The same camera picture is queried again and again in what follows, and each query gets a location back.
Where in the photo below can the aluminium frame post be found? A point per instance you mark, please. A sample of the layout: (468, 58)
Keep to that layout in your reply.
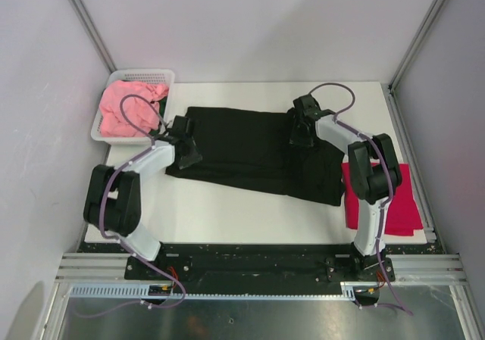
(431, 17)
(93, 34)

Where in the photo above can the aluminium extrusion rails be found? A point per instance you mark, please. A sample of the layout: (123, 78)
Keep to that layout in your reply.
(92, 268)

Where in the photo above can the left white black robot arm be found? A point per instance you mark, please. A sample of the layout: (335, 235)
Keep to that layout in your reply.
(114, 198)

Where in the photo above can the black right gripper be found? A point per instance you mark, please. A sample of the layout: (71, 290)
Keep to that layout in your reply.
(295, 139)

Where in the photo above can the right aluminium frame post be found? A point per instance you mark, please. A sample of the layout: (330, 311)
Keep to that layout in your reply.
(431, 17)

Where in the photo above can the crumpled pink t-shirt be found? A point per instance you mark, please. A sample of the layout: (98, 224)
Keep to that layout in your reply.
(129, 109)

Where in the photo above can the black t-shirt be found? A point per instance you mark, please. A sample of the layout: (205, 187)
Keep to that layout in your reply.
(252, 150)

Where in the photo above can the left aluminium frame post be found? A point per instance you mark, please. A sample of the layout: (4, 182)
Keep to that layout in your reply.
(93, 34)

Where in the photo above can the white slotted cable duct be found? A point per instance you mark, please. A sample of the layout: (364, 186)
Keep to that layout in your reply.
(146, 292)

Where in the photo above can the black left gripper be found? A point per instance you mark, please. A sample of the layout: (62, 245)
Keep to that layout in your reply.
(195, 157)

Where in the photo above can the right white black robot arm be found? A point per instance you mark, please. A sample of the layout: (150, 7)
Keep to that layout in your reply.
(374, 176)

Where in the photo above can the dark green garment in basket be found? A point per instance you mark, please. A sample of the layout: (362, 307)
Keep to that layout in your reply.
(162, 108)

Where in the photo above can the folded magenta t-shirt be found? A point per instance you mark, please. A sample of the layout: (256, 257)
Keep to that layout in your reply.
(403, 218)

